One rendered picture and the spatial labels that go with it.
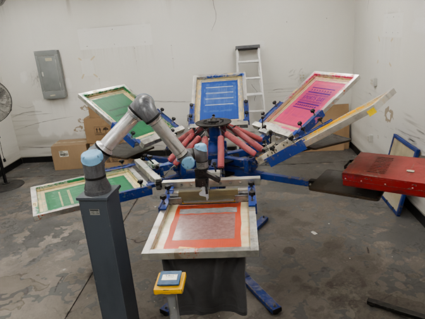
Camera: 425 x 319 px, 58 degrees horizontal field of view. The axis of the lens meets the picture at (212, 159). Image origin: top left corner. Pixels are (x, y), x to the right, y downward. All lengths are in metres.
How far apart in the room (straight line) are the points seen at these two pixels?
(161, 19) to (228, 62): 1.25
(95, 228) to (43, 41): 5.15
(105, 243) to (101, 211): 0.20
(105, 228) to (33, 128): 5.34
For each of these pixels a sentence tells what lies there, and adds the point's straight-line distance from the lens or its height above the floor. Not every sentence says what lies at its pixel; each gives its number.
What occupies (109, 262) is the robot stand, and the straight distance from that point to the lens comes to 2.40.
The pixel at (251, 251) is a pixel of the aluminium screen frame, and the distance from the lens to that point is 1.94.
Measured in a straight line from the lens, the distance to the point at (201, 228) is 2.23.
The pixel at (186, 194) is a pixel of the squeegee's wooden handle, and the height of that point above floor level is 1.04.
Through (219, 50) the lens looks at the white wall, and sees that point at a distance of 6.39.
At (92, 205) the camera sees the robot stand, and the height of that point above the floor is 1.15.
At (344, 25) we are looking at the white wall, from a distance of 6.57.
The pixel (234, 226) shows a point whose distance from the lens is 2.23.
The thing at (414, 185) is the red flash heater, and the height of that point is 1.08.
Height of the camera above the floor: 2.01
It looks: 18 degrees down
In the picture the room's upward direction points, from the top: 5 degrees counter-clockwise
